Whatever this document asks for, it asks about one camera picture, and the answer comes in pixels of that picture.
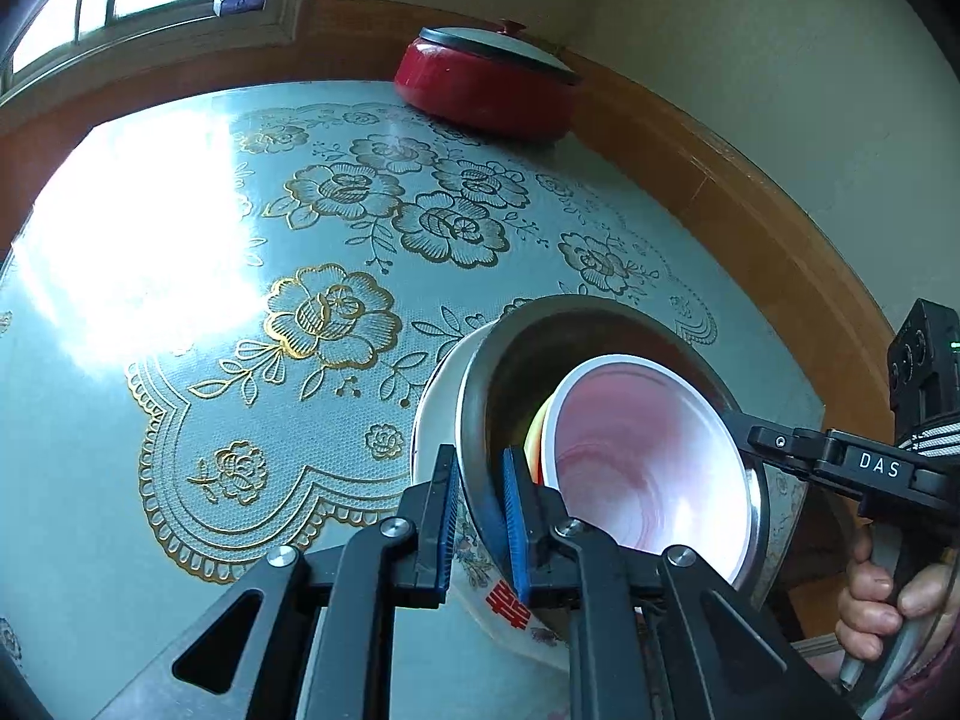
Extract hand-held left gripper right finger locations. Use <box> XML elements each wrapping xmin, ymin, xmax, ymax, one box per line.
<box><xmin>502</xmin><ymin>447</ymin><xmax>856</xmax><ymax>720</ymax></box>

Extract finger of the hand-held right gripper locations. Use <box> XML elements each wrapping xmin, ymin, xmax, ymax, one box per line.
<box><xmin>721</xmin><ymin>403</ymin><xmax>830</xmax><ymax>475</ymax></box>

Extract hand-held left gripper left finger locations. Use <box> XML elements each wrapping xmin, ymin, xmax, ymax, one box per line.
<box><xmin>90</xmin><ymin>444</ymin><xmax>458</xmax><ymax>720</ymax></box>

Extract deep plate with red print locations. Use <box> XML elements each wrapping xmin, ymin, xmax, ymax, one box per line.
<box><xmin>410</xmin><ymin>319</ymin><xmax>809</xmax><ymax>680</ymax></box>

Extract yellow plastic bowl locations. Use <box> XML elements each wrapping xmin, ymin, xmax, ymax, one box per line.
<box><xmin>525</xmin><ymin>401</ymin><xmax>557</xmax><ymax>485</ymax></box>

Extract red plastic bowl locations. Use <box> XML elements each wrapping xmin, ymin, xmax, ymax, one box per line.
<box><xmin>538</xmin><ymin>354</ymin><xmax>755</xmax><ymax>577</ymax></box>

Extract stainless steel bowl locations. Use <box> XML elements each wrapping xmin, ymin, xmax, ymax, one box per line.
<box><xmin>455</xmin><ymin>294</ymin><xmax>773</xmax><ymax>608</ymax></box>

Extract person's right hand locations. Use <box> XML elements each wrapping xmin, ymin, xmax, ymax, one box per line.
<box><xmin>836</xmin><ymin>540</ymin><xmax>960</xmax><ymax>657</ymax></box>

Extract red electric pot with lid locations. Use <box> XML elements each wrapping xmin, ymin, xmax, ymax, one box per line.
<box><xmin>395</xmin><ymin>20</ymin><xmax>584</xmax><ymax>142</ymax></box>

